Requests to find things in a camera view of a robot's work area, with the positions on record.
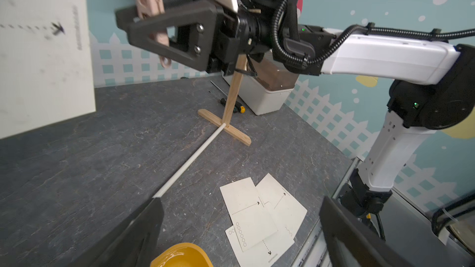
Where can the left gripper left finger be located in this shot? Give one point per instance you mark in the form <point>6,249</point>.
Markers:
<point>131,243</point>

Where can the postcard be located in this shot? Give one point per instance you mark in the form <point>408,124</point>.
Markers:
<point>289,210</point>
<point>46,64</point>
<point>251,220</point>
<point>263,254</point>

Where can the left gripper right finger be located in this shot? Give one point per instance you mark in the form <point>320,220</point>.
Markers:
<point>350,243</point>

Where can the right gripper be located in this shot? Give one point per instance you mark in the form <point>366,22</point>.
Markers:
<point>199,34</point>

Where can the brown lid storage box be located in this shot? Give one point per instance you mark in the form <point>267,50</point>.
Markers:
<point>269,90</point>

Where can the green handle screwdriver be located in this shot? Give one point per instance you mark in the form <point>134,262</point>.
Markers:
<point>223,102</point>

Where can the yellow plastic tray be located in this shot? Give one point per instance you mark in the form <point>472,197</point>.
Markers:
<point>182,255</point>

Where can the wooden string rack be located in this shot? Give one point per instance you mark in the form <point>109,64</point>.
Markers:
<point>223,124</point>

